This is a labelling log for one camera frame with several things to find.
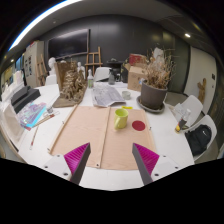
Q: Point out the black box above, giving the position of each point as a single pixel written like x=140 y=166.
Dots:
x=23 y=97

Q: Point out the dried plant in grey pot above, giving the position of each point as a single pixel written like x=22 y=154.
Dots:
x=152 y=95

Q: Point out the white spray bottle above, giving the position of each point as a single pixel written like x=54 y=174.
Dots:
x=90 y=80

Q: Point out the thin paint brush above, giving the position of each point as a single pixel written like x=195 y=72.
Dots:
x=34 y=137

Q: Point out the colourful printed sheet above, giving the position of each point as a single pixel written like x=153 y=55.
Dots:
x=31 y=115

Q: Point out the brown carved sculpture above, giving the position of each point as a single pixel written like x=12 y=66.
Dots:
x=73 y=86

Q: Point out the wooden figure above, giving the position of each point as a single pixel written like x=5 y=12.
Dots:
x=201 y=90

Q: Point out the white cabinet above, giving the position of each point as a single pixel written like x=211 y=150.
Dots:
x=33 y=63

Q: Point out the red box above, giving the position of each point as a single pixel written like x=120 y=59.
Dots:
x=136 y=59

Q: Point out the flat round red coaster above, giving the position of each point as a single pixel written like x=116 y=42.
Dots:
x=138 y=125

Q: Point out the black wall screen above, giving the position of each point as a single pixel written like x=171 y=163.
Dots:
x=68 y=43

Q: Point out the round ceiling spotlight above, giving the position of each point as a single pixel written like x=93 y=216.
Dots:
x=187 y=35

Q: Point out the grey plant saucer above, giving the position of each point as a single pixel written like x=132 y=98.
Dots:
x=141 y=106

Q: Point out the black backpack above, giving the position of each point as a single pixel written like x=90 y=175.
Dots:
x=198 y=140

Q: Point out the yellow-green mug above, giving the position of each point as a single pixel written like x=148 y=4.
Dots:
x=120 y=120

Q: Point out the white plaster bust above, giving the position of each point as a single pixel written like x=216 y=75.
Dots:
x=51 y=65

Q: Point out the tall white plaster statue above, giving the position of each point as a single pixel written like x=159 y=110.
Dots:
x=158 y=53

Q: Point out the small yellow tag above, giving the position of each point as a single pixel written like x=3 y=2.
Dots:
x=126 y=107

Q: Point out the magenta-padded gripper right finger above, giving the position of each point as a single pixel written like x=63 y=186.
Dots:
x=146 y=160

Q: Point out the small grey tape roll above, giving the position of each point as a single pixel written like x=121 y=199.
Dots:
x=126 y=95

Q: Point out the long ceiling light strip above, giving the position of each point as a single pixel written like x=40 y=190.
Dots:
x=40 y=18

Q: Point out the printed newspaper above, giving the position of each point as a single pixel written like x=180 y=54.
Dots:
x=106 y=95

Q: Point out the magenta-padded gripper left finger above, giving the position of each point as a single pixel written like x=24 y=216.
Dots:
x=78 y=160

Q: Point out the wooden easel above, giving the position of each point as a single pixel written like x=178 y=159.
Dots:
x=94 y=63

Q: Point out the white chair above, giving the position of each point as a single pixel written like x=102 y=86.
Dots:
x=193 y=105
x=101 y=73
x=209 y=121

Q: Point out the small white plaster statue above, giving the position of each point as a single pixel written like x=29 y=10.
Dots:
x=81 y=69

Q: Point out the cardboard box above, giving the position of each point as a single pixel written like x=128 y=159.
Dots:
x=135 y=78

